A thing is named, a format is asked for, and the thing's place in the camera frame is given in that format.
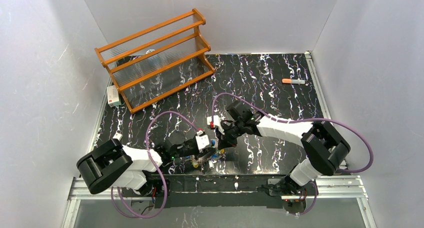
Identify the bunch of coloured keys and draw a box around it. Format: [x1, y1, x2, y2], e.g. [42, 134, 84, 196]
[187, 138, 227, 169]

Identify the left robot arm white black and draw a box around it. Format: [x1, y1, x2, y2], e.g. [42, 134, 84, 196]
[76, 131, 218, 195]

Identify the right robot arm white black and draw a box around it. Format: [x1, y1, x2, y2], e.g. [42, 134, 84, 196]
[206, 100, 351, 192]

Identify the small white card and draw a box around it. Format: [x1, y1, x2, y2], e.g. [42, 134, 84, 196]
[112, 132, 123, 141]

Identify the orange white marker pen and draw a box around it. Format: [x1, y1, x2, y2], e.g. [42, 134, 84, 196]
[281, 78, 306, 85]

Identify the orange wooden shelf rack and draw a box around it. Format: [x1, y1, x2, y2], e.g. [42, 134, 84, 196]
[94, 8, 215, 114]

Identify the white red small box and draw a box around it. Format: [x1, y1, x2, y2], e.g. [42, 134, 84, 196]
[106, 85, 122, 108]

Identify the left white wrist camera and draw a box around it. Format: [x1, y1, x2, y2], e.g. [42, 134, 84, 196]
[194, 129, 211, 153]

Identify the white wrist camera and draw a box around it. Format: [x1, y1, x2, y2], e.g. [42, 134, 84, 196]
[206, 115, 225, 134]
[194, 129, 211, 153]

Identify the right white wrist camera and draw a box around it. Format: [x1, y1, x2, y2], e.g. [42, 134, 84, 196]
[206, 115, 225, 134]

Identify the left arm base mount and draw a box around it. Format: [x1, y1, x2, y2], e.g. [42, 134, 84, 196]
[121, 176, 165, 198]

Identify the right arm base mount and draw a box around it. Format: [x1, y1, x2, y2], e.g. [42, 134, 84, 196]
[257, 177, 319, 217]

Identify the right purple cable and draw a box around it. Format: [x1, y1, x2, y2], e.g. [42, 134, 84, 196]
[211, 92, 375, 216]

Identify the aluminium frame rail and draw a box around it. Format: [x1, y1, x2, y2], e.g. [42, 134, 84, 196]
[61, 175, 377, 228]

